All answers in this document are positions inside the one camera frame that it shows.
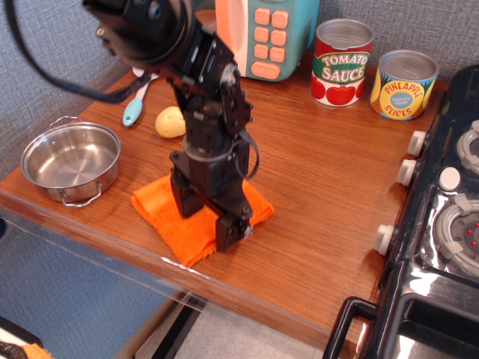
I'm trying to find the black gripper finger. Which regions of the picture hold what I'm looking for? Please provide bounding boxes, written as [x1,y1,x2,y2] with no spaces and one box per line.
[171,175,204,218]
[216,215,247,252]

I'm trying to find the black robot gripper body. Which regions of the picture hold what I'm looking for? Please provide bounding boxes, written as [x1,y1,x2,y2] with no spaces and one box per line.
[169,140,253,238]

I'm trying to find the orange cloth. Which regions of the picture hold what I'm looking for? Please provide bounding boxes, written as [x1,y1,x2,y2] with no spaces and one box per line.
[129,173,275,268]

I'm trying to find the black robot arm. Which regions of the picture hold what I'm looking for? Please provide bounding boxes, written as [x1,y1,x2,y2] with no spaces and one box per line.
[84,1,258,251]

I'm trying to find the yellow toy potato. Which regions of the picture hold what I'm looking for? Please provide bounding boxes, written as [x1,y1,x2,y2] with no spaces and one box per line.
[155,106,186,138]

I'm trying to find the stainless steel pot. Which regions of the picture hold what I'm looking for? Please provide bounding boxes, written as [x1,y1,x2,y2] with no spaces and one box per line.
[20,116,121,208]

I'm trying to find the toy microwave teal and cream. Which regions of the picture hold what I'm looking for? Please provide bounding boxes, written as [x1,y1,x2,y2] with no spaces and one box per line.
[132,0,321,82]

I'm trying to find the white stove knob lower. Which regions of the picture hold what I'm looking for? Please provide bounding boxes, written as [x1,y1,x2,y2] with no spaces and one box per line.
[373,224,394,256]

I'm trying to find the white stove knob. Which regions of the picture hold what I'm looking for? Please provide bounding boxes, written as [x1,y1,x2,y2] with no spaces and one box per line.
[373,224,394,256]
[397,159,417,187]
[407,131,427,157]

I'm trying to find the tomato sauce can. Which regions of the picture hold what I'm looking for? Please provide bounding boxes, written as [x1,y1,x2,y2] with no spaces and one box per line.
[310,18,374,107]

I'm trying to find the white stove knob middle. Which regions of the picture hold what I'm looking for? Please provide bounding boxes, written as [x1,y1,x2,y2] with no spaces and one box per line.
[397,159,417,187]

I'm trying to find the white stove knob upper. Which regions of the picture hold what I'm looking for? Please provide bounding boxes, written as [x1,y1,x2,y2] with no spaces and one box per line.
[407,131,427,157]

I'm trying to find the pineapple slices can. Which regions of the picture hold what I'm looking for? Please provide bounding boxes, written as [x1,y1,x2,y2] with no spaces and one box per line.
[370,49,439,121]

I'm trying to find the black toy stove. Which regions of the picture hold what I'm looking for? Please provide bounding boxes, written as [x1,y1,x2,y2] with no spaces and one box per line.
[359,65,478,358]

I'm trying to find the orange object bottom left corner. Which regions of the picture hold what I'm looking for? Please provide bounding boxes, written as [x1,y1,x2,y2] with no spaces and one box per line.
[21,344,53,359]

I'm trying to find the white round stove button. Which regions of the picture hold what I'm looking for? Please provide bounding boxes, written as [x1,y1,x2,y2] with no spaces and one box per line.
[438,167,461,191]

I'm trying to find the grey stove burner lower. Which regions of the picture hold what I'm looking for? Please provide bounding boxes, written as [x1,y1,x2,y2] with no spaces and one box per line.
[434,194,478,277]

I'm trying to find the grey stove burner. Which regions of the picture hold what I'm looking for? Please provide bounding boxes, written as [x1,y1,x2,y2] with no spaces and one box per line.
[434,194,478,277]
[457,120,478,175]

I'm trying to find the grey stove burner upper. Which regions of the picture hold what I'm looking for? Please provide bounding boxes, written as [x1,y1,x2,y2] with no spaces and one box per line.
[457,120,478,175]

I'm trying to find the white spoon teal handle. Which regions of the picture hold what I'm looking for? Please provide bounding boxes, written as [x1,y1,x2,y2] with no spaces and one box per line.
[122,74,159,127]

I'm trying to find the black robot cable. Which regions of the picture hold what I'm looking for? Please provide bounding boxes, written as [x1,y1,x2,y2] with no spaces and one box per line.
[2,0,158,105]

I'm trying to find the black oven door handle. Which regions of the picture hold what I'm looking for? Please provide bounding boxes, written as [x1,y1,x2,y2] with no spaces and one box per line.
[323,296,379,359]

